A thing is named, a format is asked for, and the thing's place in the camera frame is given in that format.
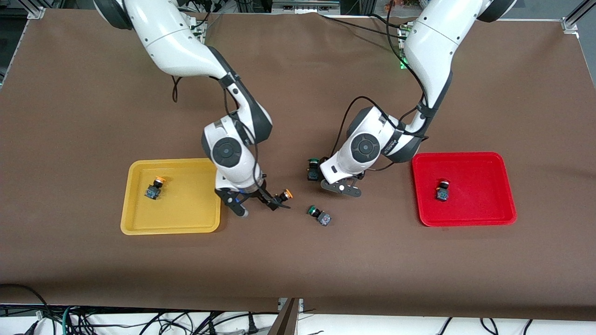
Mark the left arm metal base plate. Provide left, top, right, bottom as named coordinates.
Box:
left=398, top=21, right=420, bottom=71

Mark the teal cable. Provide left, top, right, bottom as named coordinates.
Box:
left=61, top=305, right=76, bottom=335

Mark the black cable on cover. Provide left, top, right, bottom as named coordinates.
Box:
left=320, top=13, right=411, bottom=39

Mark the black looped floor cable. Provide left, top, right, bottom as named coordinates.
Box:
left=0, top=283, right=51, bottom=335

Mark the aluminium frame profile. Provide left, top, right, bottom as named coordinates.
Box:
left=561, top=0, right=596, bottom=34
left=18, top=0, right=46, bottom=19

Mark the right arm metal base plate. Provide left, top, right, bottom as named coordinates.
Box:
left=186, top=13, right=208, bottom=46

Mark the brown table cover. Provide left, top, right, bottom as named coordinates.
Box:
left=0, top=8, right=596, bottom=322

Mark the metal table frame post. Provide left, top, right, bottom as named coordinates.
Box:
left=268, top=298, right=304, bottom=335

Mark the red plastic tray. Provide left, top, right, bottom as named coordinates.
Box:
left=412, top=152, right=517, bottom=228

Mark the yellow plastic tray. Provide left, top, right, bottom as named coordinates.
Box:
left=120, top=158, right=223, bottom=235

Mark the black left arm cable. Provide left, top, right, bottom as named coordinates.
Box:
left=330, top=0, right=430, bottom=174

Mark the grey metal device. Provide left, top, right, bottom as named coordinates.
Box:
left=272, top=0, right=341, bottom=14

